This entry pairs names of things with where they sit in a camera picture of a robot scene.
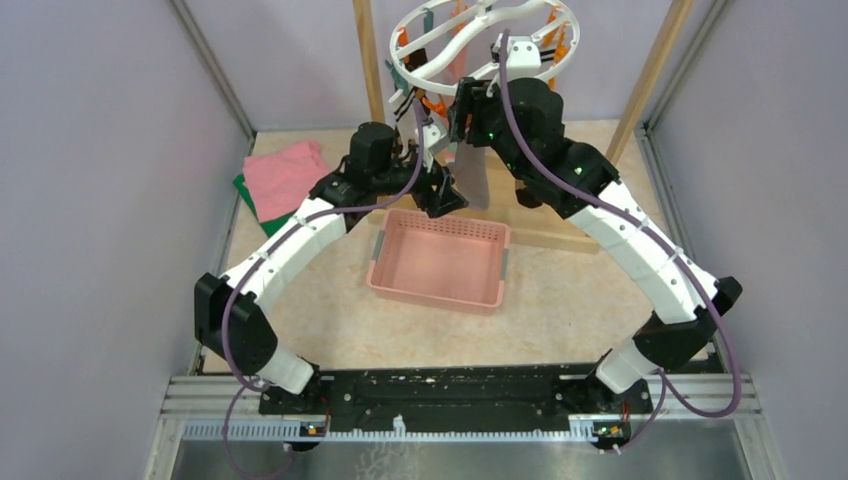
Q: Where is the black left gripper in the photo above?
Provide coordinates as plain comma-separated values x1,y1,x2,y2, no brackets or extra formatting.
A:
371,147,467,217

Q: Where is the grey sock striped cuff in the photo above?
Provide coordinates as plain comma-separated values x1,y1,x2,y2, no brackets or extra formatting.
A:
448,143,490,211

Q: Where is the pink plastic basket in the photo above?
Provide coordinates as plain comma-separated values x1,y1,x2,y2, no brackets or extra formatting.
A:
366,209,511,316

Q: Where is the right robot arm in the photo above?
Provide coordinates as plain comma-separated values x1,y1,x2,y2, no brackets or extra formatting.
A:
448,77,742,412

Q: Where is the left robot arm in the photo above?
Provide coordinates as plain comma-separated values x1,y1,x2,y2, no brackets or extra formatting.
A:
193,121,468,414

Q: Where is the wooden hanger rack stand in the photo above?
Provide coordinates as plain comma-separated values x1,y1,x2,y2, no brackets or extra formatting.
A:
353,1,695,253

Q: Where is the white round clip hanger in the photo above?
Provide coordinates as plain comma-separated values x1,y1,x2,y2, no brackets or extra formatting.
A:
387,1,572,96

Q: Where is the pink teal sock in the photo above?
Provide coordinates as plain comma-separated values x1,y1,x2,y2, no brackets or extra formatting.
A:
442,21,467,85

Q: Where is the white black striped sock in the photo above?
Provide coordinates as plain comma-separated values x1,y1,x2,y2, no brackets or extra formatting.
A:
539,43,569,64

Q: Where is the pink folded cloth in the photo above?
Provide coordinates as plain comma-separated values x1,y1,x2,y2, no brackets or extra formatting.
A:
242,140,329,223

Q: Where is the green folded cloth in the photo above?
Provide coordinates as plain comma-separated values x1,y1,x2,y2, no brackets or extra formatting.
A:
232,173,293,238

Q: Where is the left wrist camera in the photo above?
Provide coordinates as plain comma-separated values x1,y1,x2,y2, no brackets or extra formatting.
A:
423,119,450,155

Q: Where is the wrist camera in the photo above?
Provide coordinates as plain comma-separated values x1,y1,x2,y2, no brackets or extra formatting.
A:
491,35,542,80
423,119,450,155

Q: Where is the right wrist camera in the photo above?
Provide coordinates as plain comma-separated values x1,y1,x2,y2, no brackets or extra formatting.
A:
491,35,542,80

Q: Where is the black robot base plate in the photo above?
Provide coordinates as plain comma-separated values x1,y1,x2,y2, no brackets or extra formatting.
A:
258,364,654,451

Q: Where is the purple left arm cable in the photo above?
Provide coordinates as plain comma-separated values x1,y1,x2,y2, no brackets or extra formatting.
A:
220,97,429,480

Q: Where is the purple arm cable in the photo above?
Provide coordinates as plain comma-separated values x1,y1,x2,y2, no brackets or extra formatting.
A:
496,29,745,456
220,97,429,480

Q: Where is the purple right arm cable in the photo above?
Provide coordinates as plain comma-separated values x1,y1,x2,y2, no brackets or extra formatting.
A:
496,29,745,456

